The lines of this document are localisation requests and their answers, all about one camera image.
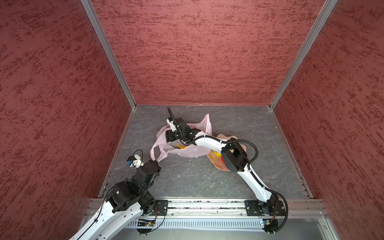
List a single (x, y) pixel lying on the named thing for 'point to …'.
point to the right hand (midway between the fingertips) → (165, 137)
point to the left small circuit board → (144, 223)
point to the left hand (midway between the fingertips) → (159, 164)
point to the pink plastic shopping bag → (161, 148)
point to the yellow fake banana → (180, 147)
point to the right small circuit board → (270, 223)
